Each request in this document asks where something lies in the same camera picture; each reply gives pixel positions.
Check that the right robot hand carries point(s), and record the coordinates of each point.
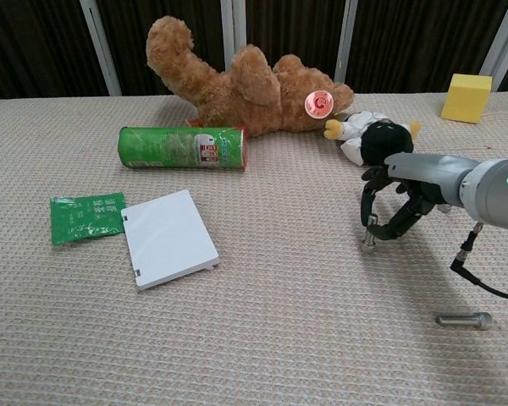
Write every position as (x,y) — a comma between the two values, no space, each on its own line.
(427,175)

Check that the metal bolt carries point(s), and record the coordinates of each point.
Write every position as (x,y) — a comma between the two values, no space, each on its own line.
(461,321)
(369,245)

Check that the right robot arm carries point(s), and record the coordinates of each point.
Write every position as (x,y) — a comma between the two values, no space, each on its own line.
(495,194)

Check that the black white penguin plush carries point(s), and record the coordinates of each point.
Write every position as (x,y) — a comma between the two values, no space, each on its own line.
(381,144)

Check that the yellow foam cube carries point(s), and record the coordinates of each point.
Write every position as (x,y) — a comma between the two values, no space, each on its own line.
(465,99)

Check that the round red hang tag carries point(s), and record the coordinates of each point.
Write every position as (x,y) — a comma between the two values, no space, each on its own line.
(319,104)

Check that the dark pleated curtain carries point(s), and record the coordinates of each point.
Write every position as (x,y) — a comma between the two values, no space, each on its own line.
(406,42)

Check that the brown teddy bear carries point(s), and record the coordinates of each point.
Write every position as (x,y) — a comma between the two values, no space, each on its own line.
(237,97)

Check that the beige woven tablecloth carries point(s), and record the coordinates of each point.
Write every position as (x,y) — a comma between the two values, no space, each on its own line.
(279,338)

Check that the green chips can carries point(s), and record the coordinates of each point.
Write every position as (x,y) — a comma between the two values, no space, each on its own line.
(165,148)

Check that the white card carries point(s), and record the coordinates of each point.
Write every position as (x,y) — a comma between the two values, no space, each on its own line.
(169,241)

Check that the green snack packet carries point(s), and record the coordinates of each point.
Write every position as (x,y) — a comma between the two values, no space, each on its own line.
(80,217)

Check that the white metal frame post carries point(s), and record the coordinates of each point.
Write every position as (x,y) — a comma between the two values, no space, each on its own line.
(233,25)
(101,55)
(345,42)
(499,46)

